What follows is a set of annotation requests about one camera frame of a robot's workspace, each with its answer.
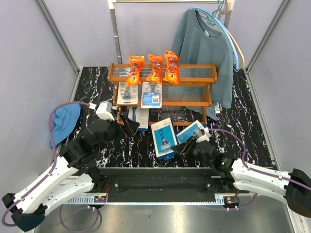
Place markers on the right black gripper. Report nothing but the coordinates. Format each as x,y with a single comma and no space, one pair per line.
188,146

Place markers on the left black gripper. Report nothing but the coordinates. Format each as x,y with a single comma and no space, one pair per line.
131,125

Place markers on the white Harry's razor box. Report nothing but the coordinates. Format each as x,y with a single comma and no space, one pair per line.
140,115

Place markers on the blue razor box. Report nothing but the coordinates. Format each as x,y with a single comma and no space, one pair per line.
195,129
164,137

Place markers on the Gillette razor blister pack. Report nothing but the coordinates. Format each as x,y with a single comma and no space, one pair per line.
151,96

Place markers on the orange bic razor bag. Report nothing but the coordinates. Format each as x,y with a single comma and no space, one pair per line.
136,63
172,67
155,75

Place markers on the orange BIC razor bag front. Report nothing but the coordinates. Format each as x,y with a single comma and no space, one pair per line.
136,63

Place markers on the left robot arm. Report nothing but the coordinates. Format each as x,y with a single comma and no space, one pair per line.
69,175

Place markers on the Gillette razor pack on shelf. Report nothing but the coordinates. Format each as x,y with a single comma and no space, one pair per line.
127,95

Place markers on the orange wooden three-tier shelf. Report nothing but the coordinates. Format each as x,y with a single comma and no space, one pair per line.
184,103

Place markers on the blue cloth hat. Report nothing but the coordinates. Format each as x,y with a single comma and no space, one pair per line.
65,120

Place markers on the teal t-shirt on hanger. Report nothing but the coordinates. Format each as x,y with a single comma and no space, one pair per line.
195,42

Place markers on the light blue clothes hanger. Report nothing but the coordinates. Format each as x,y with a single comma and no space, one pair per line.
213,21

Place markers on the wooden clothes hanger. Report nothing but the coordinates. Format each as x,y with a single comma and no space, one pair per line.
236,46

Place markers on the metal clothes rack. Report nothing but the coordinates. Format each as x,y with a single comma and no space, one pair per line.
111,6

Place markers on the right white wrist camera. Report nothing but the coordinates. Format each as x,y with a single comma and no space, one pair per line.
204,135

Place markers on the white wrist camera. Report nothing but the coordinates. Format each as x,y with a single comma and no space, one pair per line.
103,110
204,135

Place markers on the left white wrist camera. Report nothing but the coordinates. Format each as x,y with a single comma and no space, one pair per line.
103,110

